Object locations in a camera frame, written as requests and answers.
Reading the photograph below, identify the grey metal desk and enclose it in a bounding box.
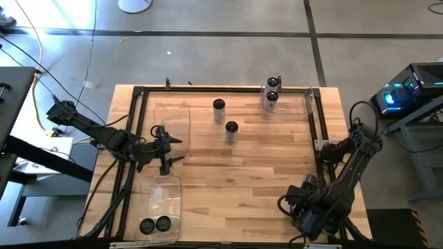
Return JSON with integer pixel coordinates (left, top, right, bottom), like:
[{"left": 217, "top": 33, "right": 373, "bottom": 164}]
[{"left": 380, "top": 95, "right": 443, "bottom": 203}]

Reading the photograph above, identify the Celsius peach vibe can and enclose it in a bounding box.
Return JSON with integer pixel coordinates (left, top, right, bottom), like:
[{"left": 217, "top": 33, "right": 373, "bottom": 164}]
[
  {"left": 265, "top": 76, "right": 280, "bottom": 93},
  {"left": 261, "top": 91, "right": 280, "bottom": 120}
]

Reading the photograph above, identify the Celsius tropical vibe can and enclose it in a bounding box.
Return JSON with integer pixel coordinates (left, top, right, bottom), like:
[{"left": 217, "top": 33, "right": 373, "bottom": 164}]
[{"left": 224, "top": 120, "right": 239, "bottom": 145}]

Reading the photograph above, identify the Celsius arctic vibe can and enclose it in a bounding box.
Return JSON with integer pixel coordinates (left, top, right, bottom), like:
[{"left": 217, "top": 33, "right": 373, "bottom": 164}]
[{"left": 138, "top": 217, "right": 156, "bottom": 235}]

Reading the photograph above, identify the grey chair base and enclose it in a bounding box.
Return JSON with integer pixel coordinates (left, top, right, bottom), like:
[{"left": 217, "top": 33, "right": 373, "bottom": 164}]
[{"left": 0, "top": 6, "right": 17, "bottom": 29}]

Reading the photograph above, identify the white Celsius soda can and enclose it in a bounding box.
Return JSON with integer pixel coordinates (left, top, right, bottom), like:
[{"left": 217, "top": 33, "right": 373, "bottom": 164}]
[
  {"left": 212, "top": 98, "right": 227, "bottom": 125},
  {"left": 155, "top": 214, "right": 172, "bottom": 233}
]

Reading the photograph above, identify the black floor cable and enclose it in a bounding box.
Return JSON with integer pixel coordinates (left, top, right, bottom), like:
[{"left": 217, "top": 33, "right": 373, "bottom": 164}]
[
  {"left": 0, "top": 34, "right": 105, "bottom": 125},
  {"left": 55, "top": 0, "right": 98, "bottom": 138}
]

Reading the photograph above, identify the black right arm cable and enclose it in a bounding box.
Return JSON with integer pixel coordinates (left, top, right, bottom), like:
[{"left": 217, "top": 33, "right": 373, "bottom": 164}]
[{"left": 348, "top": 100, "right": 380, "bottom": 139}]

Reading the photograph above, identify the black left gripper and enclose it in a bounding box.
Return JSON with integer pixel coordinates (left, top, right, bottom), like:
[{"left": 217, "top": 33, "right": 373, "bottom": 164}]
[{"left": 136, "top": 124, "right": 186, "bottom": 176}]

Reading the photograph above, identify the black desk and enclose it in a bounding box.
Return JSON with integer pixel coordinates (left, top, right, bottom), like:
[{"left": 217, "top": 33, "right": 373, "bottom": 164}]
[{"left": 0, "top": 65, "right": 95, "bottom": 228}]

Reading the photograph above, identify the computer tower with RGB lights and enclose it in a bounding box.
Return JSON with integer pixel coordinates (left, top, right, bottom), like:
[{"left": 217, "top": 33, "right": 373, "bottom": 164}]
[{"left": 370, "top": 61, "right": 443, "bottom": 121}]

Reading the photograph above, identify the black aluminium table frame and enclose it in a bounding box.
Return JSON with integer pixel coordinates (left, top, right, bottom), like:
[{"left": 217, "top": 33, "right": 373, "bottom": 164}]
[{"left": 78, "top": 84, "right": 373, "bottom": 247}]

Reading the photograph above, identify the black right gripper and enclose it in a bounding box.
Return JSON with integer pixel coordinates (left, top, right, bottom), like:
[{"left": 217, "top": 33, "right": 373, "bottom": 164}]
[{"left": 278, "top": 174, "right": 335, "bottom": 241}]

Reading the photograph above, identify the yellow floor cable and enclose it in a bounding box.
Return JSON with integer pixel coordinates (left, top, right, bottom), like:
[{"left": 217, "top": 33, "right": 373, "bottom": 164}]
[{"left": 12, "top": 0, "right": 48, "bottom": 132}]

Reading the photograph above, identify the white cardboard box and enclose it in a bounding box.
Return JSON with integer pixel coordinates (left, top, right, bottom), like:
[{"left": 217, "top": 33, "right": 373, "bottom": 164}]
[{"left": 12, "top": 136, "right": 75, "bottom": 176}]

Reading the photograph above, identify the white round floor base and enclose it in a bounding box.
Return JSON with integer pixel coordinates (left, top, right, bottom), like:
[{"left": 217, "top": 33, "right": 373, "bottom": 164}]
[{"left": 118, "top": 0, "right": 154, "bottom": 15}]

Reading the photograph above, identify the clear plastic bin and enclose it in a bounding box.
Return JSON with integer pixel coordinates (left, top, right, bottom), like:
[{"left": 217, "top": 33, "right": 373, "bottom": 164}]
[
  {"left": 133, "top": 174, "right": 183, "bottom": 246},
  {"left": 260, "top": 82, "right": 316, "bottom": 121},
  {"left": 153, "top": 102, "right": 192, "bottom": 160}
]

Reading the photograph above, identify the silver table bracket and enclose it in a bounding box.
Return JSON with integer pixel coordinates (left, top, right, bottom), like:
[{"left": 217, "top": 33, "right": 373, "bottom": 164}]
[
  {"left": 303, "top": 243, "right": 343, "bottom": 249},
  {"left": 109, "top": 241, "right": 139, "bottom": 249}
]

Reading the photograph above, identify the black hazard-striped box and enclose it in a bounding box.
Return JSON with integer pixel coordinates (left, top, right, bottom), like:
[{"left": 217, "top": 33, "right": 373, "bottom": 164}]
[{"left": 365, "top": 208, "right": 431, "bottom": 249}]

